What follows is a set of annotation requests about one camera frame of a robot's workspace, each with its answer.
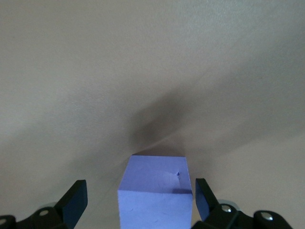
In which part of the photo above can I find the purple foam cube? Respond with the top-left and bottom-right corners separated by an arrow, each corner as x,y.
118,154 -> 193,229

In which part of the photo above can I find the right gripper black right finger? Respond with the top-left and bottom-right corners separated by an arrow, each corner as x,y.
192,178 -> 257,229

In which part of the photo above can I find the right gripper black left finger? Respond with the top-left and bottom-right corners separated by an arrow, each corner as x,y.
16,179 -> 89,229

